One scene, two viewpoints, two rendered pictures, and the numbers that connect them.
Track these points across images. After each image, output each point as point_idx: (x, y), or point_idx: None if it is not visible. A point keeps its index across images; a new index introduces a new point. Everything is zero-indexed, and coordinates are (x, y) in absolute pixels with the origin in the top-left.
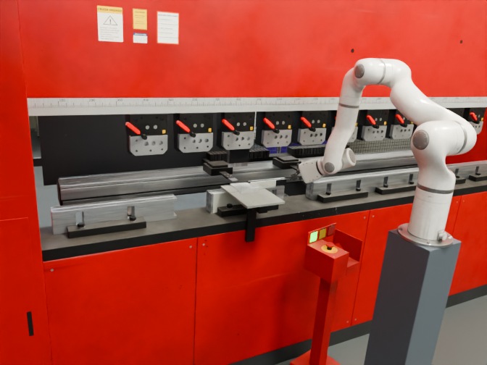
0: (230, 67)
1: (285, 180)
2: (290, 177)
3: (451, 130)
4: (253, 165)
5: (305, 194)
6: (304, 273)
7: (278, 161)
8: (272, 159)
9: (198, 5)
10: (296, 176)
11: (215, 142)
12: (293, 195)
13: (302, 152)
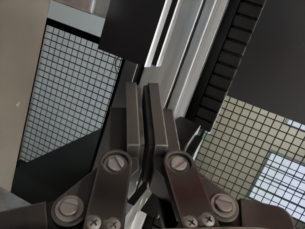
0: None
1: (133, 55)
2: (155, 98)
3: None
4: (206, 46)
5: (9, 186)
6: None
7: (190, 132)
8: (194, 122)
9: None
10: (140, 159)
11: (284, 0)
12: (22, 122)
13: (159, 222)
